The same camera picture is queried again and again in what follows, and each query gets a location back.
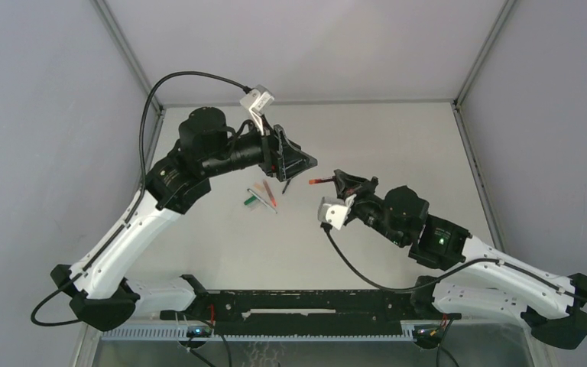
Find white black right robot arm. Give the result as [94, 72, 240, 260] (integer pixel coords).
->
[328, 172, 587, 350]

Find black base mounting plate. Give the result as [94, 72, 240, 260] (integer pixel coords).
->
[160, 290, 443, 336]

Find clear pen cap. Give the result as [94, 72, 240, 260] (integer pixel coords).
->
[253, 183, 266, 194]

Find red pen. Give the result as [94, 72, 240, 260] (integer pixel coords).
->
[308, 177, 335, 185]

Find orange pen with cap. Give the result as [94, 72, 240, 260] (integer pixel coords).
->
[262, 180, 277, 208]

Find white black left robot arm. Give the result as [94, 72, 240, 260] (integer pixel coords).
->
[50, 107, 317, 331]

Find white slotted cable duct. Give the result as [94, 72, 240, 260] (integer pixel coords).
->
[101, 324, 417, 342]

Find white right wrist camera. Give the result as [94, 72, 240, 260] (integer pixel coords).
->
[317, 195, 356, 230]

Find white green-tipped pen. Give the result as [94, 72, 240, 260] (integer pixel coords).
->
[246, 188, 278, 214]

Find black left camera cable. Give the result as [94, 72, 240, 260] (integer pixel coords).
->
[30, 70, 254, 328]

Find aluminium frame rail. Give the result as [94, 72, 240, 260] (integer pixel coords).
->
[451, 100, 506, 251]

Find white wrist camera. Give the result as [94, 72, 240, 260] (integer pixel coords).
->
[317, 195, 356, 230]
[240, 85, 274, 136]

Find black pen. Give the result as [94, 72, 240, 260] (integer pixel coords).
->
[281, 179, 292, 195]

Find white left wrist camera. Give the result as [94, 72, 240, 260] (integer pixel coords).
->
[240, 85, 274, 136]

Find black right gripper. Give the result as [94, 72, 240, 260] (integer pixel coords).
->
[333, 171, 406, 248]

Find green pen cap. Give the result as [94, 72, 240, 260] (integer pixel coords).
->
[243, 196, 257, 206]

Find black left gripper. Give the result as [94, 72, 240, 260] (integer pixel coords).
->
[202, 112, 317, 182]

